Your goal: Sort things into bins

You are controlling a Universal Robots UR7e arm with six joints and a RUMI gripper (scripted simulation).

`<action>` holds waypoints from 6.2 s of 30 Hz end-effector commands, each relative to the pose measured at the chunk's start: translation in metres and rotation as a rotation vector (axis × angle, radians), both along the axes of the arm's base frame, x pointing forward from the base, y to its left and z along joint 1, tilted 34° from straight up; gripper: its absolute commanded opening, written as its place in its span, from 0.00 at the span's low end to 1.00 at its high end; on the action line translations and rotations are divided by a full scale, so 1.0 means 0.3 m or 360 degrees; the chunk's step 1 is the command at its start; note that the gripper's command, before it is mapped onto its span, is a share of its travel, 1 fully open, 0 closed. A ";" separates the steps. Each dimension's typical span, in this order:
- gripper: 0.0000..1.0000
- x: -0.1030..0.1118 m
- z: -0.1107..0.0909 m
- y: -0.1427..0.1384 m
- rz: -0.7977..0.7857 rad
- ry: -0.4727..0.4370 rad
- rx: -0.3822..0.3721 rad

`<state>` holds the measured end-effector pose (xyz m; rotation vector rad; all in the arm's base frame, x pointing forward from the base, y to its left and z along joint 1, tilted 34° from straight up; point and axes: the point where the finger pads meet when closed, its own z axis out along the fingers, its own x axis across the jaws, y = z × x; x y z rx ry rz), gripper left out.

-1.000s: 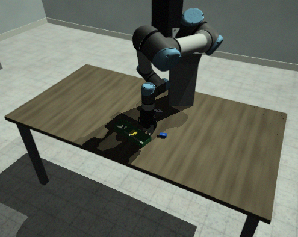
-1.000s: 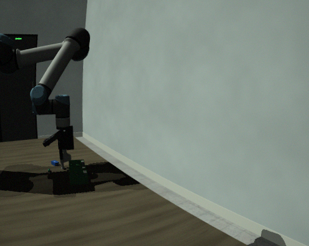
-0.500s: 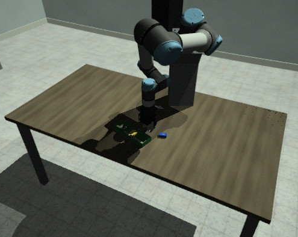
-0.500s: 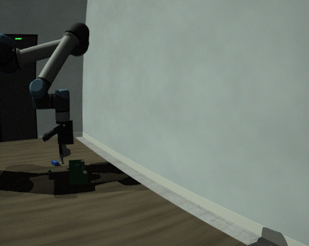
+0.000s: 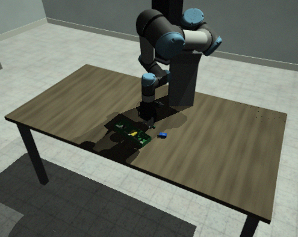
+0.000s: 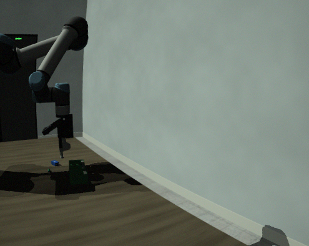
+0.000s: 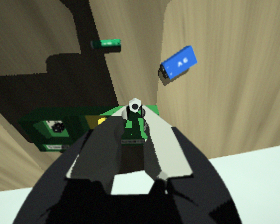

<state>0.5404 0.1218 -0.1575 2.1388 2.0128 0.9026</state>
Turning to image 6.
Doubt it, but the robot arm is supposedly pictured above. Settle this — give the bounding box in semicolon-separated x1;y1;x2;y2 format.
0;16;89;115

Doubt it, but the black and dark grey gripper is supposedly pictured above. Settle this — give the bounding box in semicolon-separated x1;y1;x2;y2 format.
56;114;74;158

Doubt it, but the green rack of labelled bins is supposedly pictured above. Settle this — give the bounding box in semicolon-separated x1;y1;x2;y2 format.
69;160;88;185

